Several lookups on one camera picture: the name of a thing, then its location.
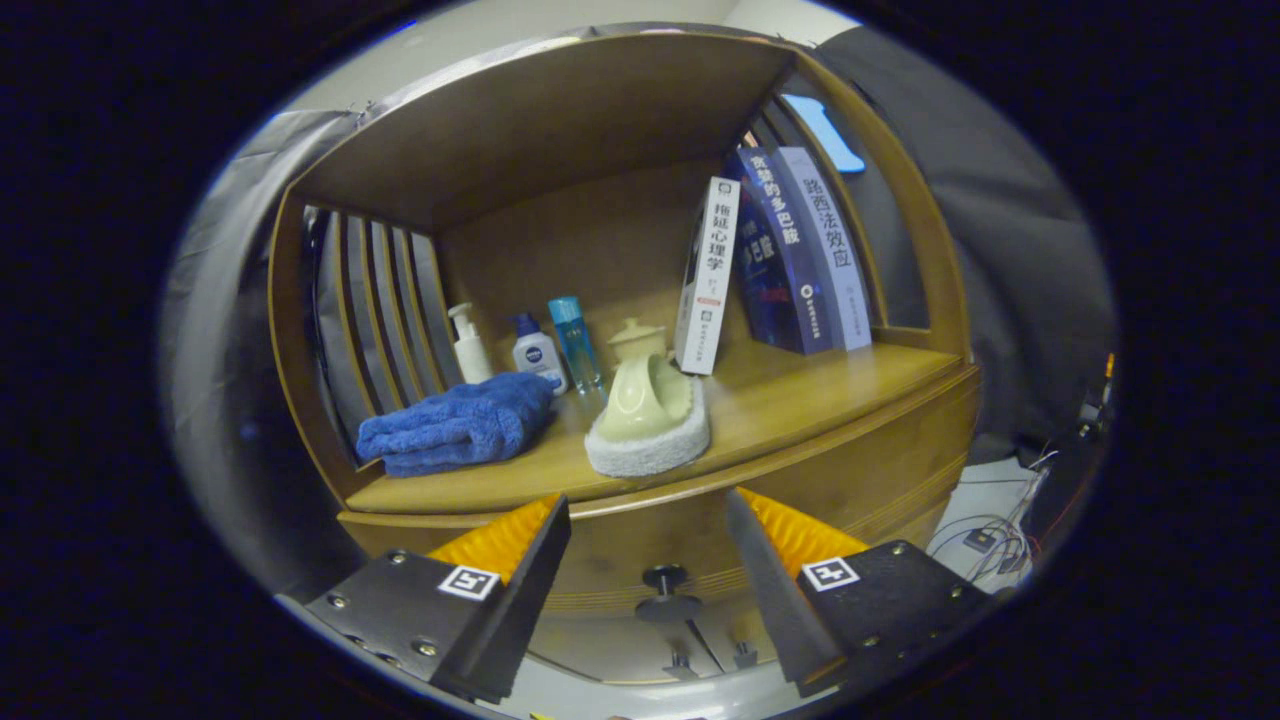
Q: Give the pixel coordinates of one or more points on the white pump bottle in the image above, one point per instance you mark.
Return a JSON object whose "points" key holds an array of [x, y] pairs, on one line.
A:
{"points": [[470, 350]]}

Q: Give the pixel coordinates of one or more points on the wooden countertop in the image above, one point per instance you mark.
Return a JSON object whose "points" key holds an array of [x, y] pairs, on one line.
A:
{"points": [[800, 400]]}

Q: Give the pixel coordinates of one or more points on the white book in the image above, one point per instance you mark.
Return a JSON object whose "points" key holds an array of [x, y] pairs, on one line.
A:
{"points": [[710, 275]]}

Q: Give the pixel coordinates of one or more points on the blue folded towel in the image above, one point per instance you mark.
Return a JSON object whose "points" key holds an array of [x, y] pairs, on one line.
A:
{"points": [[460, 425]]}

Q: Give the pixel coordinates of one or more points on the wooden drawer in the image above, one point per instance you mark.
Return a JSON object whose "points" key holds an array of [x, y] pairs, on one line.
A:
{"points": [[640, 540]]}

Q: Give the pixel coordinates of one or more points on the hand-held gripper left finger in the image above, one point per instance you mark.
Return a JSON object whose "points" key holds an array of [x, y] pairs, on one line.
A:
{"points": [[525, 610]]}

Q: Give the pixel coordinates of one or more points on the clear blue bottle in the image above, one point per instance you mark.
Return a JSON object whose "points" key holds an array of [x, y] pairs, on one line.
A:
{"points": [[577, 345]]}

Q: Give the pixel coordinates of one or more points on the beige lidded teacup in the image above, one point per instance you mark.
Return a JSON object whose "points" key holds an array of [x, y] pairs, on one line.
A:
{"points": [[637, 340]]}

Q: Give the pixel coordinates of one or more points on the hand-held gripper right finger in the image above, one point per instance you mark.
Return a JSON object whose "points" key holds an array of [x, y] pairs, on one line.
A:
{"points": [[770, 600]]}

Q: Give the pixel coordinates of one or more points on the black and orange device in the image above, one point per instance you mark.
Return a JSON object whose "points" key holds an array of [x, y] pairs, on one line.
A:
{"points": [[1095, 400]]}

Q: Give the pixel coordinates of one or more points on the light blue book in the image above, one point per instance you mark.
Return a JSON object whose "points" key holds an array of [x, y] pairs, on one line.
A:
{"points": [[825, 245]]}

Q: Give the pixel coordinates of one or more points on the dark blue book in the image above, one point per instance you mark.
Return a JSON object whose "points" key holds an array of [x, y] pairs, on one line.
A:
{"points": [[785, 250]]}

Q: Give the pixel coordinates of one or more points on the white bottle with blue cap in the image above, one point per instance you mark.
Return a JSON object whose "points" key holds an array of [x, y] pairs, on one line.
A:
{"points": [[538, 355]]}

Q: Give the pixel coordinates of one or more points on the wooden cabinet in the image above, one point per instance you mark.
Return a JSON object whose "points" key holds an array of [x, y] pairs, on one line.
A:
{"points": [[560, 130]]}

